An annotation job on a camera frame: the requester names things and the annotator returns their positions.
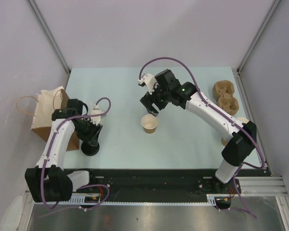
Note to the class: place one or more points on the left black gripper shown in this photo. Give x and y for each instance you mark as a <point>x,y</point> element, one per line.
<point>92,136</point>

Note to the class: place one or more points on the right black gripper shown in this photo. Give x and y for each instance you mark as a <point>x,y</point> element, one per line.
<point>148,100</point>

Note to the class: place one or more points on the brown paper coffee cup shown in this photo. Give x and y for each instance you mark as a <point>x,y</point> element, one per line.
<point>149,123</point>

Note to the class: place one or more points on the black plastic cup lid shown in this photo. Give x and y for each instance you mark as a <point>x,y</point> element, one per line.
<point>90,150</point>

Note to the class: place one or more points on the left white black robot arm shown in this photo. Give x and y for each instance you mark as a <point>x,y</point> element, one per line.
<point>47,181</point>

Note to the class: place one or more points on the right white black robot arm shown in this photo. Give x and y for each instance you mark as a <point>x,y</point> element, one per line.
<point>165,88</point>

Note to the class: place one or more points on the brown paper takeout bag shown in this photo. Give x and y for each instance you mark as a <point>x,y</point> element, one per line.
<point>46,103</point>

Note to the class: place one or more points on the brown pulp cup carrier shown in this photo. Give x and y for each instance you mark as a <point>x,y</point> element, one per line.
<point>223,92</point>

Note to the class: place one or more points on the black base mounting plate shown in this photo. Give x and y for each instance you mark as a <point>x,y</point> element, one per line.
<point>159,185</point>

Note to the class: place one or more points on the stack of paper cups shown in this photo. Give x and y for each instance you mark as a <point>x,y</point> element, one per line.
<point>243,120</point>

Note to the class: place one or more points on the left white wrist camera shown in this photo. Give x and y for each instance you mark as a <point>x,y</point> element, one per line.
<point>98,113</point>

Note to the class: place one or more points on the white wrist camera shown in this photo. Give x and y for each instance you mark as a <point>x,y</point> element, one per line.
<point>98,113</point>
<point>149,81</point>

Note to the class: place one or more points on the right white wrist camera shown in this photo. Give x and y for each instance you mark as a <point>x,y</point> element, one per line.
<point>149,81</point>

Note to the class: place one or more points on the aluminium frame rail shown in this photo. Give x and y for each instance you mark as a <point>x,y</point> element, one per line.
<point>262,186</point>

